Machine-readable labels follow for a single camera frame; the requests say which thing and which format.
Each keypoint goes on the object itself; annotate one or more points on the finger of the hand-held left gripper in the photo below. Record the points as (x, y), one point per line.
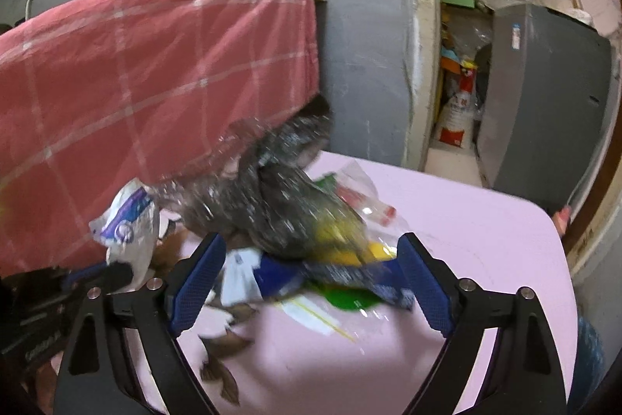
(119, 277)
(85, 275)

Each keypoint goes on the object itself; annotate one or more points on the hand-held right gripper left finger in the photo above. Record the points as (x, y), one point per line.
(197, 288)

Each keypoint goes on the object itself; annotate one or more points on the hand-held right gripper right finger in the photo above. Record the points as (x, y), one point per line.
(427, 288)

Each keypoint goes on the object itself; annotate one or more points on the white paper scrap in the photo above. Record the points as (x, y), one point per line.
(240, 279)

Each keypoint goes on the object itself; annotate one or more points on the white purple packet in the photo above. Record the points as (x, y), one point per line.
(126, 220)

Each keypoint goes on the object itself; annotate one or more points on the green plastic wrapper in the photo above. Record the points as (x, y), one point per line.
(350, 301)

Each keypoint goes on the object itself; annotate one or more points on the yellow plastic packet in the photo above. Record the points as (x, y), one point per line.
(340, 235)

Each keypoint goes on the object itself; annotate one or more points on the clear zip bag red print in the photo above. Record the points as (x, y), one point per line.
(359, 196)

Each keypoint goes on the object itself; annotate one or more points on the white yellow-striped packet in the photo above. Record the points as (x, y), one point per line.
(311, 314)

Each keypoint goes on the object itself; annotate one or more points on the clear crinkled plastic bag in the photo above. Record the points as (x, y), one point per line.
(272, 181)

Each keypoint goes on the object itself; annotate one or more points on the pink floral tablecloth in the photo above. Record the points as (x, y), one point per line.
(461, 249)

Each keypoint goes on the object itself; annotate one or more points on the red white bottle on floor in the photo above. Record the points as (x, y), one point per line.
(457, 118)

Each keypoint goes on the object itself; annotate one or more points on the pink checked cloth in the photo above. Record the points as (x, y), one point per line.
(146, 79)

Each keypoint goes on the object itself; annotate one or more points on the red yellow packet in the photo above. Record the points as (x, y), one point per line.
(467, 75)

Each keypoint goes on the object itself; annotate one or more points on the grey refrigerator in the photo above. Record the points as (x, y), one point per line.
(544, 104)

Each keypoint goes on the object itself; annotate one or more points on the orange blue packet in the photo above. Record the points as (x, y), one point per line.
(451, 60)

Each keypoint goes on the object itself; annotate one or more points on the wooden door frame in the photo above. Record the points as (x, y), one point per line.
(422, 55)

